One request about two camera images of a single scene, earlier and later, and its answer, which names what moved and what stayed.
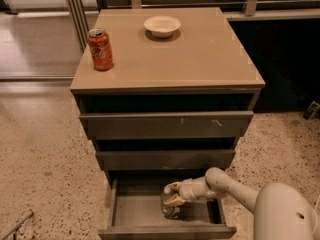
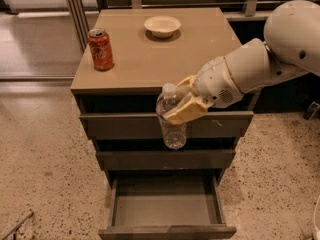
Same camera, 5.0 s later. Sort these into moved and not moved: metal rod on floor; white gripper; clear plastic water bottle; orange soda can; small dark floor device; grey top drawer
Moved: white gripper; clear plastic water bottle
Not moved: orange soda can; small dark floor device; grey top drawer; metal rod on floor
